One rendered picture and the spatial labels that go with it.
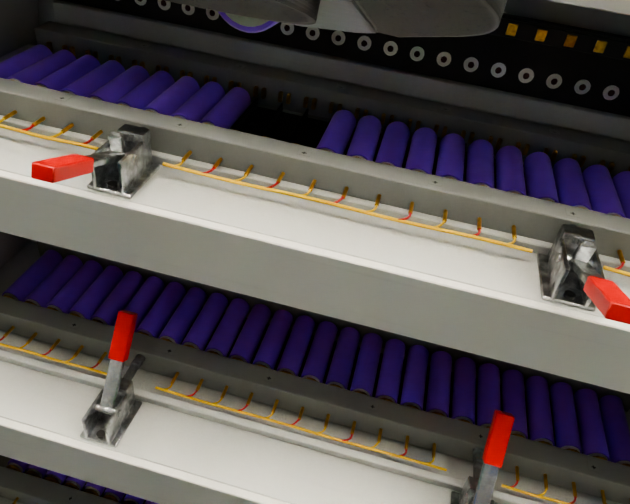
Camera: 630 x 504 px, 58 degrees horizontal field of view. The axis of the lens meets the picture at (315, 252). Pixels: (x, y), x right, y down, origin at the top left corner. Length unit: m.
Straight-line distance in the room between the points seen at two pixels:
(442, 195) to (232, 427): 0.23
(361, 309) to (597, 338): 0.13
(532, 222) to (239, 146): 0.18
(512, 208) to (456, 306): 0.07
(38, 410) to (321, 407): 0.21
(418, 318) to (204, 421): 0.20
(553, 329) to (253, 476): 0.23
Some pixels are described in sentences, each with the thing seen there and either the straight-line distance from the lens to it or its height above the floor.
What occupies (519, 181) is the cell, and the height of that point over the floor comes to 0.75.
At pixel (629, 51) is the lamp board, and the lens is 0.47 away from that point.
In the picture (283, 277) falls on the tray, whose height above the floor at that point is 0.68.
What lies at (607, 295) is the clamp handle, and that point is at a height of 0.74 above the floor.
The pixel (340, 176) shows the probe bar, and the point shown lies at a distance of 0.35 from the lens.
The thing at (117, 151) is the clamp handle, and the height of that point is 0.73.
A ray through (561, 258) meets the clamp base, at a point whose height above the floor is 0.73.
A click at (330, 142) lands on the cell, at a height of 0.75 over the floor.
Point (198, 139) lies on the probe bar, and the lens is 0.37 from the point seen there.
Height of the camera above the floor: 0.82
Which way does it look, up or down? 22 degrees down
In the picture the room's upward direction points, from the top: 11 degrees clockwise
